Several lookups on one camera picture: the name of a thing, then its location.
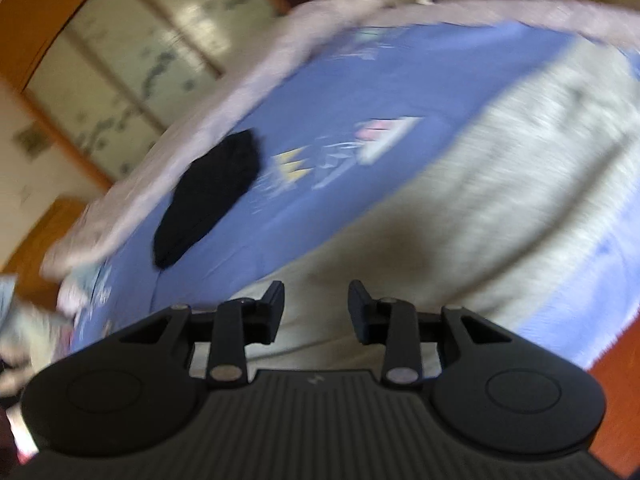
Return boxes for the grey pants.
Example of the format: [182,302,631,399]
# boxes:
[245,35,640,361]

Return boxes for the wooden headboard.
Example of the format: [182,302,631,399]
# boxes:
[0,197,93,306]

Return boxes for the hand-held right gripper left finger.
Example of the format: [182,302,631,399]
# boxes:
[117,280,286,389]

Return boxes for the black folded cloth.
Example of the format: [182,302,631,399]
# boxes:
[152,129,262,269]

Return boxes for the wardrobe with frosted sliding doors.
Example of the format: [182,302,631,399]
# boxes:
[0,0,296,191]

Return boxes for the pale pink quilt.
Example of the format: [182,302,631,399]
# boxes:
[40,0,640,281]

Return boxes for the white floral pillow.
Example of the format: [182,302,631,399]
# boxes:
[0,275,76,361]

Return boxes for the blue printed bed sheet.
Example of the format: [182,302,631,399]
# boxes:
[65,20,640,371]

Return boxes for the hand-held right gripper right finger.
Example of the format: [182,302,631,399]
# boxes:
[347,280,516,387]

